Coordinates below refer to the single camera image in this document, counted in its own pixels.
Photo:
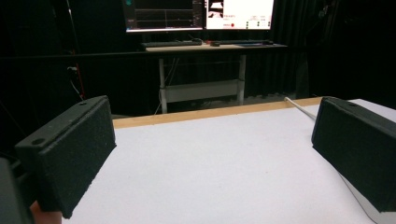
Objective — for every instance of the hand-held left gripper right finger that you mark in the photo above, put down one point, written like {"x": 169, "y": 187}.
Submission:
{"x": 358, "y": 149}

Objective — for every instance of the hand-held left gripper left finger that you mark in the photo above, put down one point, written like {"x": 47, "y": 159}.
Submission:
{"x": 73, "y": 155}

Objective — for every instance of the black curtain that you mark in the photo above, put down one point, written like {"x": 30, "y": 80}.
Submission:
{"x": 311, "y": 46}

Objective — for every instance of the black keyboard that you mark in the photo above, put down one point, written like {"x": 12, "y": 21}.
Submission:
{"x": 170, "y": 43}
{"x": 241, "y": 41}

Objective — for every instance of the wooden desk with white legs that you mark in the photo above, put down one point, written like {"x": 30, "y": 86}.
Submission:
{"x": 204, "y": 74}

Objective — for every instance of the dark computer monitor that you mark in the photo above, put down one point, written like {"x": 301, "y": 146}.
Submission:
{"x": 164, "y": 15}

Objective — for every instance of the small black device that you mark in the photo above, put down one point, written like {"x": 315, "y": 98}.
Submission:
{"x": 214, "y": 44}

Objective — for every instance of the bright white computer monitor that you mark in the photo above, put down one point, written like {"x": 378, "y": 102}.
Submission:
{"x": 239, "y": 14}

